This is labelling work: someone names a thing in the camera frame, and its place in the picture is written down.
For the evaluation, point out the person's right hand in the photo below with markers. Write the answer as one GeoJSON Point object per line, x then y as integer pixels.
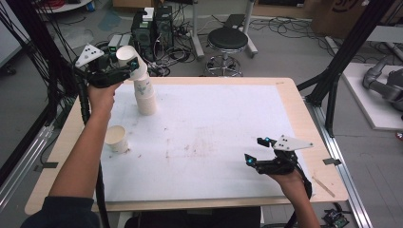
{"type": "Point", "coordinates": [290, 183]}

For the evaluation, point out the person's dark sleeve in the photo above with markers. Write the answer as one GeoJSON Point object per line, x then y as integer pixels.
{"type": "Point", "coordinates": [60, 213]}

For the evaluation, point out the green circuit board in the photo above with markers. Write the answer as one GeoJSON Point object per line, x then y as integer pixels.
{"type": "Point", "coordinates": [335, 219]}

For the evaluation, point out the black computer tower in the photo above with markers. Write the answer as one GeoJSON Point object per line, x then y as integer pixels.
{"type": "Point", "coordinates": [142, 31]}
{"type": "Point", "coordinates": [164, 27]}

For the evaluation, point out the thin wooden stick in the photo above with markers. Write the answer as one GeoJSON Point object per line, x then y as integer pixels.
{"type": "Point", "coordinates": [323, 186]}

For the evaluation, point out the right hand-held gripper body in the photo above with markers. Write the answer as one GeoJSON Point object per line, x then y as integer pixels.
{"type": "Point", "coordinates": [280, 164]}

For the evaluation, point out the grey tape piece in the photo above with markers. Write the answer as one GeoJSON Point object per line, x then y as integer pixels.
{"type": "Point", "coordinates": [47, 165]}
{"type": "Point", "coordinates": [332, 161]}

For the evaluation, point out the white floor board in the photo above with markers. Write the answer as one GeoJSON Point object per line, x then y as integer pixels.
{"type": "Point", "coordinates": [369, 107]}

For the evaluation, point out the white stand leg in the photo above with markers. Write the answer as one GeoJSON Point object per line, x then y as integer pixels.
{"type": "Point", "coordinates": [197, 34]}
{"type": "Point", "coordinates": [250, 31]}

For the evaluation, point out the blue tape roll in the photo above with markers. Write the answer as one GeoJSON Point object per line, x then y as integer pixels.
{"type": "Point", "coordinates": [90, 6]}

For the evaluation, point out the brown cardboard box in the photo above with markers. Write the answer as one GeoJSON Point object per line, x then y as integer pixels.
{"type": "Point", "coordinates": [335, 15]}

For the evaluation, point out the black round stool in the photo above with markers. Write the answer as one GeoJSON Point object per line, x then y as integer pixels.
{"type": "Point", "coordinates": [227, 39]}

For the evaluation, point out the white table mat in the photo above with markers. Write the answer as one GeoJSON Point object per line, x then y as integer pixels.
{"type": "Point", "coordinates": [202, 136]}

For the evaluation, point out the round white table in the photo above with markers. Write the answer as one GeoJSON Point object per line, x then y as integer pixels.
{"type": "Point", "coordinates": [63, 7]}

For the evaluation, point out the person's dark clothing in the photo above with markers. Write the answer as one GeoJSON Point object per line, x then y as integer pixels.
{"type": "Point", "coordinates": [196, 220]}

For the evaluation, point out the grey bench power supply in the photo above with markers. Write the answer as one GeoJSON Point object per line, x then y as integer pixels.
{"type": "Point", "coordinates": [125, 39]}
{"type": "Point", "coordinates": [114, 42]}

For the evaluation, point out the stack of white paper cups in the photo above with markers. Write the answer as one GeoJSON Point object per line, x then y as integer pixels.
{"type": "Point", "coordinates": [146, 98]}

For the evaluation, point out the aluminium rail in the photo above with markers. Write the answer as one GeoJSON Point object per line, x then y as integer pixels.
{"type": "Point", "coordinates": [22, 171]}
{"type": "Point", "coordinates": [342, 177]}

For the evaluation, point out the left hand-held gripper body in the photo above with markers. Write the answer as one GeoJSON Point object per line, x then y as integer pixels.
{"type": "Point", "coordinates": [101, 77]}

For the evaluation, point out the white paper cup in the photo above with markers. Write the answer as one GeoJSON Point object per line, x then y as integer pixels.
{"type": "Point", "coordinates": [126, 53]}
{"type": "Point", "coordinates": [116, 141]}

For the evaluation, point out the small white box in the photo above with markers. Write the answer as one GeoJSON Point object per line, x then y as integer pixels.
{"type": "Point", "coordinates": [148, 14]}

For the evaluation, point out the person's left hand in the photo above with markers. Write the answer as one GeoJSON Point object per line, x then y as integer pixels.
{"type": "Point", "coordinates": [101, 98]}

